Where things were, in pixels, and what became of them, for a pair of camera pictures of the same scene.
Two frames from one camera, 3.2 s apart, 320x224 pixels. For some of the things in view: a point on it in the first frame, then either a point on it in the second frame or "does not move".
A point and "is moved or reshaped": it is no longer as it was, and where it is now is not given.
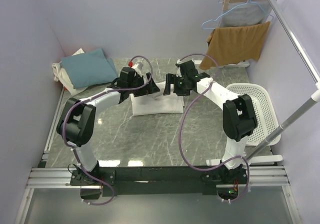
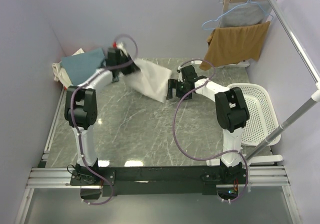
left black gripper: (150, 88) to (132, 68)
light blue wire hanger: (236, 8) does not move
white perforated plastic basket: (267, 123) does not move
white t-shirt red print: (159, 103) is moved or reshaped
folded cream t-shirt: (60, 76) does not move
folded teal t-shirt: (89, 68) does not move
